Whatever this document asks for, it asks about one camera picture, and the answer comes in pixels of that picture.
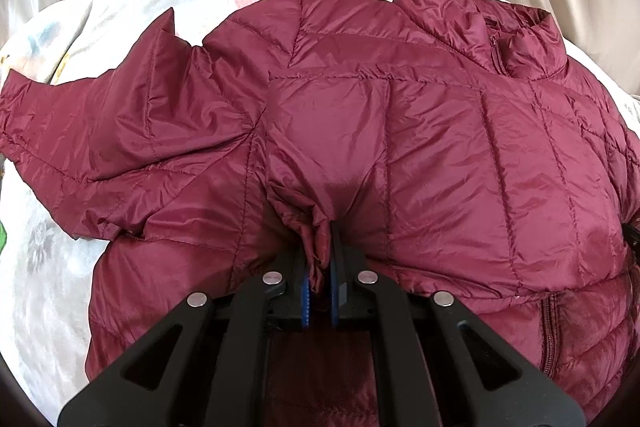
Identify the maroon quilted puffer jacket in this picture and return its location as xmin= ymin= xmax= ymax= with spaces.
xmin=1 ymin=0 xmax=639 ymax=419

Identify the green fabric pouch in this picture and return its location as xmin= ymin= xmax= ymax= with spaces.
xmin=0 ymin=222 xmax=8 ymax=254

